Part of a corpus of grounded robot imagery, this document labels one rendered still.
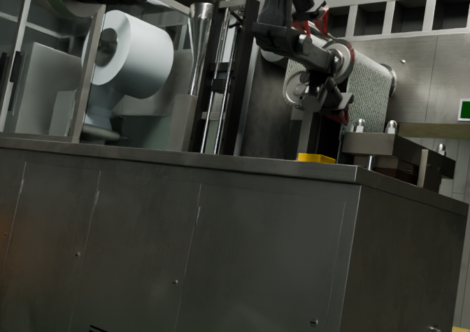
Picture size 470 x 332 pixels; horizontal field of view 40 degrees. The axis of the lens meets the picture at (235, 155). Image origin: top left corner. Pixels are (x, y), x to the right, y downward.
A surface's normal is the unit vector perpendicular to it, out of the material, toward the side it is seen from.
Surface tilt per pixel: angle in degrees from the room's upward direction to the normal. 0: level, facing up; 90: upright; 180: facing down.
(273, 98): 90
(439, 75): 90
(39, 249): 90
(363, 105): 90
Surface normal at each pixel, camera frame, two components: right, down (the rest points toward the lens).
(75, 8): 0.94, 0.13
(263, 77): 0.73, 0.06
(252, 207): -0.66, -0.19
